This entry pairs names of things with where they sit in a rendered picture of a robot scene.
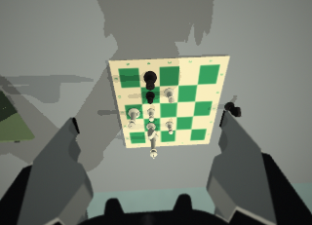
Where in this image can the green and cream chessboard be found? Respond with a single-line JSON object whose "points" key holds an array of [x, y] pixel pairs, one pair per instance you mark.
{"points": [[197, 82]]}

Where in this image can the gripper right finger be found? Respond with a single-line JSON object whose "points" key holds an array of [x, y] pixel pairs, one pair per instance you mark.
{"points": [[246, 185]]}

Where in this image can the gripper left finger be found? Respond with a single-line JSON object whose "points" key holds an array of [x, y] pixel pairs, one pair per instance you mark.
{"points": [[54, 189]]}

